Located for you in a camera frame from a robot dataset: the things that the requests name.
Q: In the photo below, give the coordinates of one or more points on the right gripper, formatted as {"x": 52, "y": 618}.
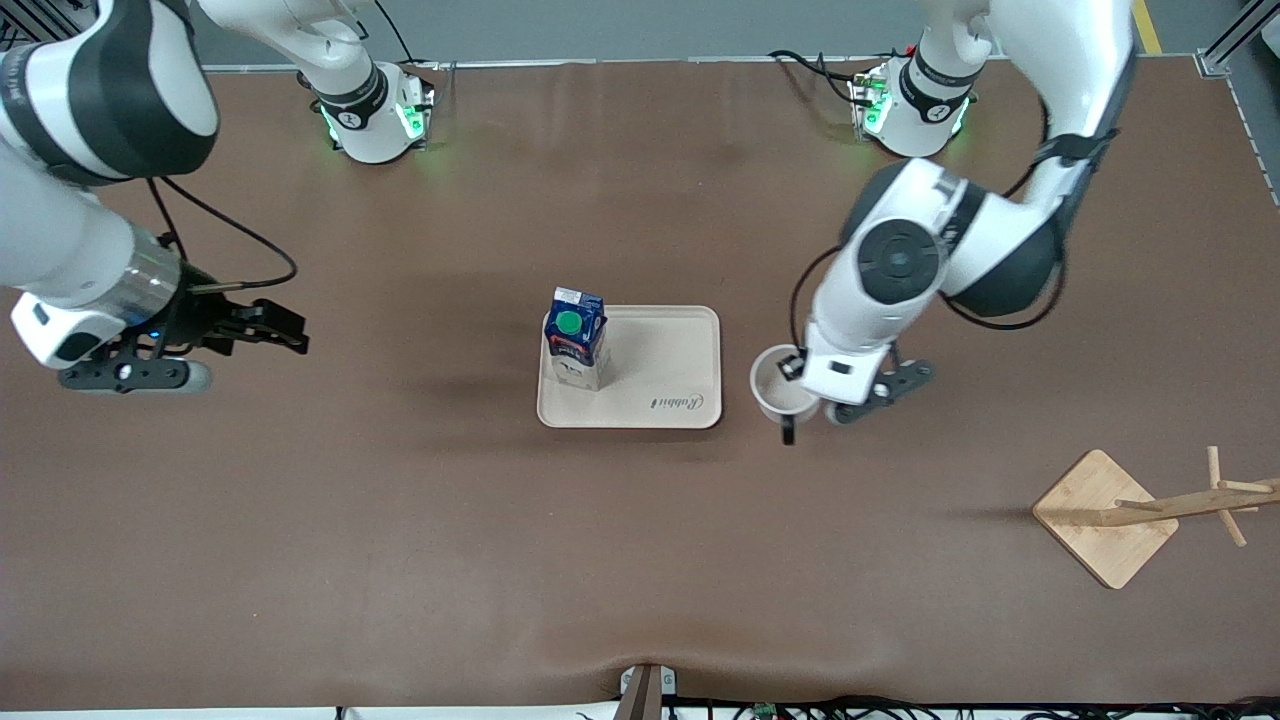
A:
{"x": 196, "y": 316}

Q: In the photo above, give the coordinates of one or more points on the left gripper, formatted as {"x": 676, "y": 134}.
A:
{"x": 792, "y": 365}

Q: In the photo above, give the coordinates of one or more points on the blue milk carton green cap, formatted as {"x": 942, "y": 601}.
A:
{"x": 573, "y": 335}

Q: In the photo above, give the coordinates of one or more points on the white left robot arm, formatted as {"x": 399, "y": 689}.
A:
{"x": 900, "y": 260}

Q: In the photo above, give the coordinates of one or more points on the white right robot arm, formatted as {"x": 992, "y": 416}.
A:
{"x": 50, "y": 240}

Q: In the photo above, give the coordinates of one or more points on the wooden cup rack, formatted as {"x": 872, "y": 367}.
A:
{"x": 1105, "y": 530}

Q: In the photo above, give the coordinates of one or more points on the beige plastic tray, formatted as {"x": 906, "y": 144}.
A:
{"x": 660, "y": 385}

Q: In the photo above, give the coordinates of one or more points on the brown table mat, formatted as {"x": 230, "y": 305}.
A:
{"x": 640, "y": 560}

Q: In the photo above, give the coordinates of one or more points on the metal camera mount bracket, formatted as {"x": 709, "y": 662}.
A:
{"x": 645, "y": 695}

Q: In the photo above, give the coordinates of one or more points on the aluminium frame profile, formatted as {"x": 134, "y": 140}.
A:
{"x": 1215, "y": 62}

